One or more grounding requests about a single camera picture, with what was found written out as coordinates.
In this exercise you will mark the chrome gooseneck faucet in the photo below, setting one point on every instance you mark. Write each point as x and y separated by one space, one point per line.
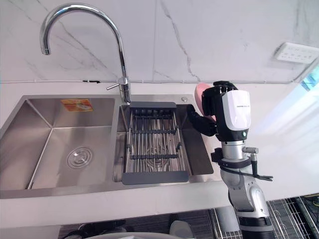
119 49

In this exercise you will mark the orange sink sticker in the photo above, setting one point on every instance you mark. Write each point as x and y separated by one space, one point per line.
77 104

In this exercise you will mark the round sink button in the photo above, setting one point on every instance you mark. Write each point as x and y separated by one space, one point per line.
184 99

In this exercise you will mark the stainless steel double sink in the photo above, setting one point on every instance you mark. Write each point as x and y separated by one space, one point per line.
74 139

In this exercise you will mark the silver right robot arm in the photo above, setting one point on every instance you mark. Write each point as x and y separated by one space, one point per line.
245 191

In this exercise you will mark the metal sink drying rack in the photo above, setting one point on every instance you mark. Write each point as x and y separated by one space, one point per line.
154 144

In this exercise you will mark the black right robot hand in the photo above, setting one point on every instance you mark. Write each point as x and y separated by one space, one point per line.
235 112

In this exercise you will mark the white wall power outlet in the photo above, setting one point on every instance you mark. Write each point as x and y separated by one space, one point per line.
294 52

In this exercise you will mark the pink cup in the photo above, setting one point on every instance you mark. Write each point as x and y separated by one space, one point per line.
199 93

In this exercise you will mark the round sink drain strainer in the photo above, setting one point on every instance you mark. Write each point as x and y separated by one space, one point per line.
79 156

